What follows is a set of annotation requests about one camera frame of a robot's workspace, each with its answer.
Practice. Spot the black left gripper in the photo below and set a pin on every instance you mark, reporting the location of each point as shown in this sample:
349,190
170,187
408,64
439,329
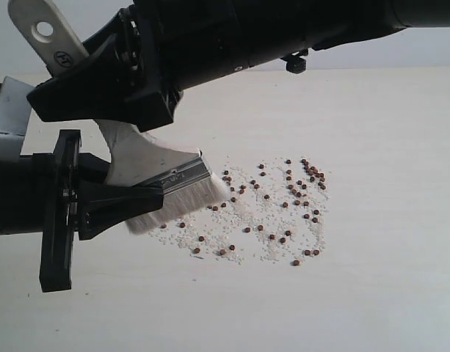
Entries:
77,203

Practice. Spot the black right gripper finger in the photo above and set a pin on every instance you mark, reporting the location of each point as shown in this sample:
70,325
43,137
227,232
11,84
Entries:
73,97

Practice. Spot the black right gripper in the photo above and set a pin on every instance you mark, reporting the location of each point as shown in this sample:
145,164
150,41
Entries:
178,45

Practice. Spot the white wide paint brush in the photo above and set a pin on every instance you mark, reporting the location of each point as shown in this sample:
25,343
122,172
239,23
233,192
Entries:
138,160

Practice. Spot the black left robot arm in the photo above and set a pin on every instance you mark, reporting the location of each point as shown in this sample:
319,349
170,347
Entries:
20,208

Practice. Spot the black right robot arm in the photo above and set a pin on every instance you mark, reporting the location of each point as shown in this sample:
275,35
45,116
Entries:
329,24

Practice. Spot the scattered rice and brown pellets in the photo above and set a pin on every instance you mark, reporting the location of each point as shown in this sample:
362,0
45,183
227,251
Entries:
273,223

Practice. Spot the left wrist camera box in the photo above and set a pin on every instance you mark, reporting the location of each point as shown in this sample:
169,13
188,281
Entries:
15,112

